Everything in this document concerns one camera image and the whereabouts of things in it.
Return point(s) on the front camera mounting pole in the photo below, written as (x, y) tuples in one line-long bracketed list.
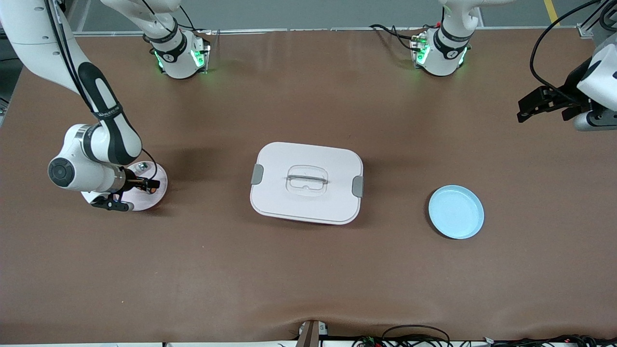
[(308, 335)]

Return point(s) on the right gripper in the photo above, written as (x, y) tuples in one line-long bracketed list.
[(130, 183)]

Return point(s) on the small silver switch component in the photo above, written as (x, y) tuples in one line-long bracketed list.
[(141, 167)]

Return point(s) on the light blue round plate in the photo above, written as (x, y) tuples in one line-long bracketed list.
[(455, 212)]

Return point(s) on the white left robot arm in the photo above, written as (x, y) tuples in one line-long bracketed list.
[(443, 53)]

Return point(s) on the pink round plate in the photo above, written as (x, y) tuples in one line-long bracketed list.
[(154, 197)]

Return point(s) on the aluminium frame extrusion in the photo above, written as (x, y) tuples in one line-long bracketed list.
[(585, 30)]

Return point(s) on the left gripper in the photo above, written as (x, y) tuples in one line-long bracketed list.
[(572, 83)]

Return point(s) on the white lidded storage box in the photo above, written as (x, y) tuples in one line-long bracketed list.
[(308, 202)]

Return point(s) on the silver table edge rail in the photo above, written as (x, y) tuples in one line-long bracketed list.
[(313, 30)]

